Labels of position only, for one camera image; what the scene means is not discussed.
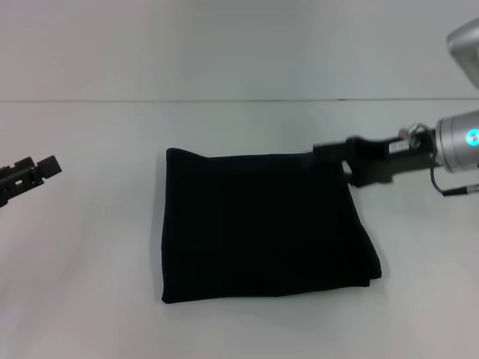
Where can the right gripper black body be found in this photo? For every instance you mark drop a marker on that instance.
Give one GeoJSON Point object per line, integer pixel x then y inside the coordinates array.
{"type": "Point", "coordinates": [385, 161]}

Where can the black shirt with FREE print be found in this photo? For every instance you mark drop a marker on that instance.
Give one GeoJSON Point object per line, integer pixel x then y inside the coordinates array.
{"type": "Point", "coordinates": [262, 224]}

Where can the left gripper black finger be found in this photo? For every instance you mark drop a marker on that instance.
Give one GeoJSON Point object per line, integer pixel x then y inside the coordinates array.
{"type": "Point", "coordinates": [48, 166]}

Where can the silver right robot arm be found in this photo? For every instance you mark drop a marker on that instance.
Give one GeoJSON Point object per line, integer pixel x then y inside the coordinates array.
{"type": "Point", "coordinates": [458, 144]}

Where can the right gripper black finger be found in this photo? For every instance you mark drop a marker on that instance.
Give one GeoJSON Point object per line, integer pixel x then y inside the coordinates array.
{"type": "Point", "coordinates": [329, 151]}

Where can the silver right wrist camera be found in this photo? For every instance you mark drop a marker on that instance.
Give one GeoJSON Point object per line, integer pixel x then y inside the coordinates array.
{"type": "Point", "coordinates": [466, 52]}

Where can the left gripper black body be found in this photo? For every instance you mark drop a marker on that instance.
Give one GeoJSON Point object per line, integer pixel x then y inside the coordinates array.
{"type": "Point", "coordinates": [9, 185]}

